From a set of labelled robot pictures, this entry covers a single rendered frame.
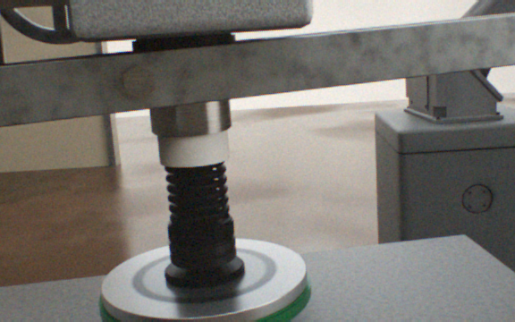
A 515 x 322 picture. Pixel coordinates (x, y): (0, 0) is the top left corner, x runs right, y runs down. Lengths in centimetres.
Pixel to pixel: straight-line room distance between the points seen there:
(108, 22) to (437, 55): 31
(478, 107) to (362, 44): 116
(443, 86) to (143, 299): 122
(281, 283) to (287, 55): 22
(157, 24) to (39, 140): 554
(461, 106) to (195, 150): 121
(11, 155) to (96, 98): 561
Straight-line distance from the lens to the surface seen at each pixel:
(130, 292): 64
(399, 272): 79
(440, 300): 72
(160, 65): 55
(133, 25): 50
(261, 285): 62
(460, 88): 171
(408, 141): 162
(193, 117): 58
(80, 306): 77
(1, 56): 69
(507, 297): 74
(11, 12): 77
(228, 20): 51
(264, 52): 57
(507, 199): 172
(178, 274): 64
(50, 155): 602
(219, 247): 62
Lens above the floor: 112
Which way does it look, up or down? 12 degrees down
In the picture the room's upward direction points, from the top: 4 degrees counter-clockwise
